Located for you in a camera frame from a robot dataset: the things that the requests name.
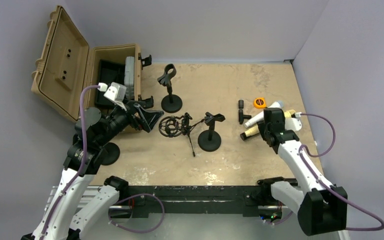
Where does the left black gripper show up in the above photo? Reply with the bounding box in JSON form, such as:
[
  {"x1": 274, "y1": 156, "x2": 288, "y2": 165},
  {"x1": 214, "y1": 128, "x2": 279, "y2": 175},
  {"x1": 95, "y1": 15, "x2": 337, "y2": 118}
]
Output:
[{"x1": 96, "y1": 97, "x2": 163, "y2": 146}]

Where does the beige handheld microphone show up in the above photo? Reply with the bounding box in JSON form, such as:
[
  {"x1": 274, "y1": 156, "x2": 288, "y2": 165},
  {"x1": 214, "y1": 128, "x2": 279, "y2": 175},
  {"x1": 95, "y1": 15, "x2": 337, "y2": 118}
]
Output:
[{"x1": 239, "y1": 109, "x2": 296, "y2": 141}]

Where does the tripod shock mount stand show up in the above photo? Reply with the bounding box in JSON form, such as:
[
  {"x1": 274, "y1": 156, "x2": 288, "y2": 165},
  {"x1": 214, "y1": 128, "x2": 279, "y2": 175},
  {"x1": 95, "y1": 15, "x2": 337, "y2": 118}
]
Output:
[{"x1": 158, "y1": 112, "x2": 205, "y2": 157}]

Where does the white wireless microphone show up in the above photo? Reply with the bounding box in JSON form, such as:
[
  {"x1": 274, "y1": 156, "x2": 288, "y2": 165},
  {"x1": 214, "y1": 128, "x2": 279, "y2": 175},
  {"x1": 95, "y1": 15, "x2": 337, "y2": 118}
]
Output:
[{"x1": 243, "y1": 100, "x2": 284, "y2": 128}]

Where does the black mic stand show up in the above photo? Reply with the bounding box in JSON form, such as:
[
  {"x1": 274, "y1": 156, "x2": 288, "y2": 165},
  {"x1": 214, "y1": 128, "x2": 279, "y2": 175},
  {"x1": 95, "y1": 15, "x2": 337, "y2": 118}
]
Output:
[
  {"x1": 157, "y1": 63, "x2": 183, "y2": 113},
  {"x1": 198, "y1": 112, "x2": 226, "y2": 152},
  {"x1": 101, "y1": 142, "x2": 121, "y2": 166}
]

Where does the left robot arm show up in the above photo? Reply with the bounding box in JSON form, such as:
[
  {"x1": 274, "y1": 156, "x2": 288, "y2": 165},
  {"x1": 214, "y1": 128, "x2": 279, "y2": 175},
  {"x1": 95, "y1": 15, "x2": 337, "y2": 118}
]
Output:
[{"x1": 22, "y1": 102, "x2": 164, "y2": 240}]

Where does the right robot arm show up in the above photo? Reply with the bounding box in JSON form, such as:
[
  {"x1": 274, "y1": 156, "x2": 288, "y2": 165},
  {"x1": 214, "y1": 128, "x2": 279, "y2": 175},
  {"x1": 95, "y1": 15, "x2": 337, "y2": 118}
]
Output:
[{"x1": 257, "y1": 107, "x2": 348, "y2": 236}]

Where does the orange tape measure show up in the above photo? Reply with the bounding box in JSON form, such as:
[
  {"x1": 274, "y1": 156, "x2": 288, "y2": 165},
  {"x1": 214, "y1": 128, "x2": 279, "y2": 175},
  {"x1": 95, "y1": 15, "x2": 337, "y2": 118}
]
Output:
[{"x1": 252, "y1": 97, "x2": 267, "y2": 109}]

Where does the black mic clip adapter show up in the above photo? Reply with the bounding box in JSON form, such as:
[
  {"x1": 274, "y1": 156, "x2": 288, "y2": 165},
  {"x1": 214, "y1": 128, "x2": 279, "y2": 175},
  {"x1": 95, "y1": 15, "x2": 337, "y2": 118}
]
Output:
[{"x1": 238, "y1": 99, "x2": 252, "y2": 125}]

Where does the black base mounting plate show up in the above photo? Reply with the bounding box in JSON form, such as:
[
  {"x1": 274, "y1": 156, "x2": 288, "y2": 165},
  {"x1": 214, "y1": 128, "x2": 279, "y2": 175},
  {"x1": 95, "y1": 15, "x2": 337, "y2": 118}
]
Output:
[{"x1": 120, "y1": 185, "x2": 288, "y2": 218}]

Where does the tan hard case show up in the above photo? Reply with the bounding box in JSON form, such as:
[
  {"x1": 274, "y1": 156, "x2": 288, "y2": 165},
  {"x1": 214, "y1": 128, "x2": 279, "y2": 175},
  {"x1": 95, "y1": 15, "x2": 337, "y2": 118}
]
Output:
[{"x1": 31, "y1": 5, "x2": 143, "y2": 123}]

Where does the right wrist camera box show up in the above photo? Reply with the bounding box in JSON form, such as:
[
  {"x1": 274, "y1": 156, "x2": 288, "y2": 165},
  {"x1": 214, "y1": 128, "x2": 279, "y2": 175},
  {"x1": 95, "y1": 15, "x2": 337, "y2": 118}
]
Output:
[{"x1": 284, "y1": 110, "x2": 303, "y2": 132}]

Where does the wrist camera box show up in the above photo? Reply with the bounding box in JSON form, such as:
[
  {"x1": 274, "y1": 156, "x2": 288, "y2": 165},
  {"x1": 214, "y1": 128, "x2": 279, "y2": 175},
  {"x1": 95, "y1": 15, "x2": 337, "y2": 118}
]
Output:
[
  {"x1": 284, "y1": 110, "x2": 303, "y2": 132},
  {"x1": 104, "y1": 82, "x2": 127, "y2": 111}
]

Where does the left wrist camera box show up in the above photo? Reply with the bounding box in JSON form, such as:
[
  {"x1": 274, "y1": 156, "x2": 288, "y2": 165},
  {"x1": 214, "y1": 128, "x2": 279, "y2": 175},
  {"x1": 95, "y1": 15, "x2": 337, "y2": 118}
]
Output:
[{"x1": 104, "y1": 82, "x2": 127, "y2": 111}]

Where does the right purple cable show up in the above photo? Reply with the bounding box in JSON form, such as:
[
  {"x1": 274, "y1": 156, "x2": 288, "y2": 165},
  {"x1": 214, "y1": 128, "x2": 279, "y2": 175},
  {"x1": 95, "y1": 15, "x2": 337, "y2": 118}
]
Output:
[{"x1": 294, "y1": 112, "x2": 384, "y2": 232}]

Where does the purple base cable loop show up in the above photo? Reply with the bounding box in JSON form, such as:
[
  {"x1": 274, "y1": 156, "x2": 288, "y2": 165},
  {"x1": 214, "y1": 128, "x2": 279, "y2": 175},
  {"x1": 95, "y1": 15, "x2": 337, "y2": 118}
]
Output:
[{"x1": 107, "y1": 193, "x2": 165, "y2": 234}]

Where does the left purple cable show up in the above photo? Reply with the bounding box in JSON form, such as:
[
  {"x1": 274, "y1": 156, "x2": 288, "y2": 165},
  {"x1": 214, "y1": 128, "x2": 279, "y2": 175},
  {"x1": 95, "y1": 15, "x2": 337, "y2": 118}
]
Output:
[{"x1": 37, "y1": 83, "x2": 108, "y2": 240}]

